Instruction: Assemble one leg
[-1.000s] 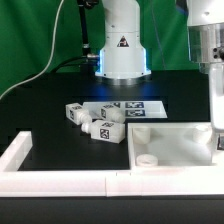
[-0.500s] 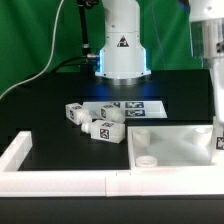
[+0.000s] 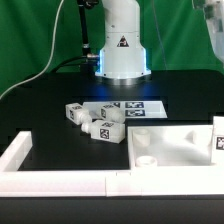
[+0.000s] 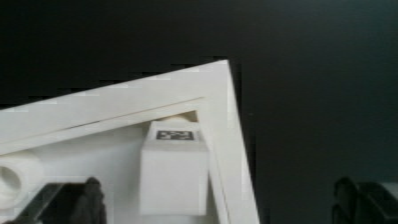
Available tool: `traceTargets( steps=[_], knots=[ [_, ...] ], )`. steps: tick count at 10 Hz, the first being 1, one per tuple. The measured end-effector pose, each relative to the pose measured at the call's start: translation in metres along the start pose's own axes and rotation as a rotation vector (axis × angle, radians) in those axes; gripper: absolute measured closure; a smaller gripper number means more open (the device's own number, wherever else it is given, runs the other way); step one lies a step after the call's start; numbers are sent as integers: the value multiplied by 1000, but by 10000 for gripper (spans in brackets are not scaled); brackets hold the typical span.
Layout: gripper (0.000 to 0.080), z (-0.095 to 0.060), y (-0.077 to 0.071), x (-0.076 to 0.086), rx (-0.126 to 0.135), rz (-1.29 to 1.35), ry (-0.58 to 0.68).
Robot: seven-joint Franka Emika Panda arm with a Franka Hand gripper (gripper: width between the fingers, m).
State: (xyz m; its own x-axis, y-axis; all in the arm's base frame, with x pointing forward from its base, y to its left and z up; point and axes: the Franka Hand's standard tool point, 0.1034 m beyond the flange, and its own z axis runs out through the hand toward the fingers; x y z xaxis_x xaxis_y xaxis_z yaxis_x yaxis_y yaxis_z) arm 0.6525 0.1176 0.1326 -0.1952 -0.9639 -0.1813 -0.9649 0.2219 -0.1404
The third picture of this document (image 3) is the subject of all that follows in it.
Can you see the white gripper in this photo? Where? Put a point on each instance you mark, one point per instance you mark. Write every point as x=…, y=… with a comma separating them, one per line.
x=213, y=11

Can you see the white square tabletop part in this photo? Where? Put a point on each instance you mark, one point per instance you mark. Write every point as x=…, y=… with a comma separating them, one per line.
x=186, y=145

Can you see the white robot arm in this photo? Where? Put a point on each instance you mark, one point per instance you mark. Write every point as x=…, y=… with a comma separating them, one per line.
x=144, y=35

